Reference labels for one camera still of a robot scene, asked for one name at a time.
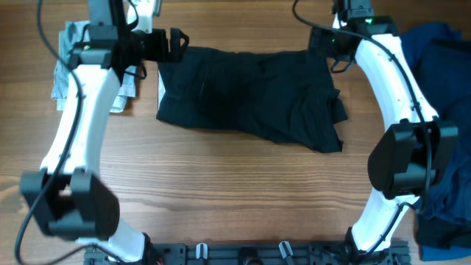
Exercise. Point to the folded light blue denim garment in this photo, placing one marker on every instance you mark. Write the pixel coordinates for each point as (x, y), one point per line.
(67, 38)

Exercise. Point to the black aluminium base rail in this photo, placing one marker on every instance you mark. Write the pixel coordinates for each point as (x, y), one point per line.
(300, 254)

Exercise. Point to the black shorts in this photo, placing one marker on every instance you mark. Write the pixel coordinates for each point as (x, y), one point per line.
(284, 97)

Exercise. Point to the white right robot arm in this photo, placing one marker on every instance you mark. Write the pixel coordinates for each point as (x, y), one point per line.
(413, 152)

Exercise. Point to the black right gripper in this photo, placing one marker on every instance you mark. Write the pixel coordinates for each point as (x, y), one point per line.
(319, 42)

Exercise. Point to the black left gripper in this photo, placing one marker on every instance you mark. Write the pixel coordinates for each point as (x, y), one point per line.
(160, 54)

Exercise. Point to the dark blue garment pile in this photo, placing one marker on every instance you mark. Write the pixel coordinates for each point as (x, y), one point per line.
(439, 58)

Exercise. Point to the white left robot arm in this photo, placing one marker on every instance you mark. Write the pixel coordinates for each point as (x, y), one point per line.
(65, 196)

